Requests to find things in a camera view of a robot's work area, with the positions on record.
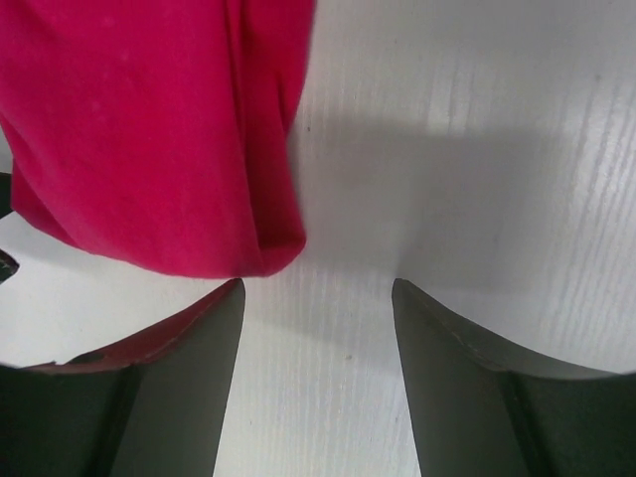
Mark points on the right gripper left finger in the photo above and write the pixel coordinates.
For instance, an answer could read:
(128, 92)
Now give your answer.
(151, 404)

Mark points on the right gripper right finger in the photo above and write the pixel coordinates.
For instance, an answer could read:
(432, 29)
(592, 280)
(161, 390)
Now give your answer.
(482, 405)

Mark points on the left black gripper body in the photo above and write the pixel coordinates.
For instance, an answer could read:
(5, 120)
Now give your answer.
(9, 264)

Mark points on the magenta t shirt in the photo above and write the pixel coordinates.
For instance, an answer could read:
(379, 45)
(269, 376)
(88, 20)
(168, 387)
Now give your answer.
(155, 132)

